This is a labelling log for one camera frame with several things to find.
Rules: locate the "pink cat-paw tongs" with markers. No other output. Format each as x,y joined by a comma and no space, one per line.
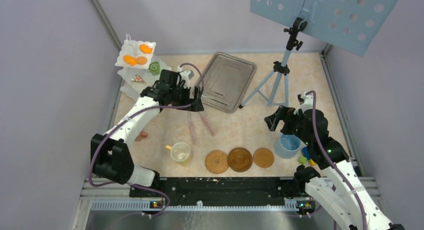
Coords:
191,126

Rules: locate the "yellow transparent cup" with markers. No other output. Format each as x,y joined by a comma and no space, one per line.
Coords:
180,152

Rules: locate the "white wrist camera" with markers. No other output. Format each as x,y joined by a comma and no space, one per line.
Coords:
186,75
305,100

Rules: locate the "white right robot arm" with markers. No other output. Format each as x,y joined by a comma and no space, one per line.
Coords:
336,186

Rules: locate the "yellow toy cube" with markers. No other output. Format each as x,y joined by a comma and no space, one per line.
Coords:
311,162

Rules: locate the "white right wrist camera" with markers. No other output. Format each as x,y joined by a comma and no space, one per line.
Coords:
305,100

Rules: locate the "woven rattan coaster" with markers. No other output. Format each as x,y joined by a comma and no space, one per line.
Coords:
216,162

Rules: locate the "green swirl roll cake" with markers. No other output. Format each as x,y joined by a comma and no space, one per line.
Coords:
154,68

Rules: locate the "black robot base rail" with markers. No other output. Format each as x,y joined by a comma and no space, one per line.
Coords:
224,191

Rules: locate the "light blue tripod stand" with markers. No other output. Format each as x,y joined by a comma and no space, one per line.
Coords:
281,69

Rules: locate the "dark wooden round coaster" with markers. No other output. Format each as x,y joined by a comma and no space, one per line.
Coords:
240,159

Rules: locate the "pink mug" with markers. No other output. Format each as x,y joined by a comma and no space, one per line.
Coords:
141,136

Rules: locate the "light blue perforated board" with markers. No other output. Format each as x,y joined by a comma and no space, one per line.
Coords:
347,24

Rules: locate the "metal serving tray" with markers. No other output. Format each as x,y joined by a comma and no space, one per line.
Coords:
226,80

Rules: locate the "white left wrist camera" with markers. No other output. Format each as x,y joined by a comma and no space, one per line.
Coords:
186,75

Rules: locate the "round brown cookie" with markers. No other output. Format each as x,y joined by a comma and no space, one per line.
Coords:
141,60

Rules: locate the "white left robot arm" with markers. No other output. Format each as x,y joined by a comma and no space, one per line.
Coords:
110,156

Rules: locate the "orange fish pastry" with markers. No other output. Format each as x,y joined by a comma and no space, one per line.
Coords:
145,49
129,60

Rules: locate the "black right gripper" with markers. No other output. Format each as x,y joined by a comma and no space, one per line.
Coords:
282,112

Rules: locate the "green toy cube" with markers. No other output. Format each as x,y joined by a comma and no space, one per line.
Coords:
302,160

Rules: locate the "light wooden round coaster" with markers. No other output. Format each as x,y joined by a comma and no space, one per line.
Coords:
263,158

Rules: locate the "white three-tier dessert stand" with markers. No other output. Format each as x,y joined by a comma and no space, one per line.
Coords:
131,47

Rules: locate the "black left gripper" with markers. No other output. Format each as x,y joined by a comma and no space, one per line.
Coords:
197,105

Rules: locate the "white strawberry cake slice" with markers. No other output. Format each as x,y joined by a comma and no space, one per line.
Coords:
137,79

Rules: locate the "light blue mug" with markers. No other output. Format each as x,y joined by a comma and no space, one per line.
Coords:
287,146

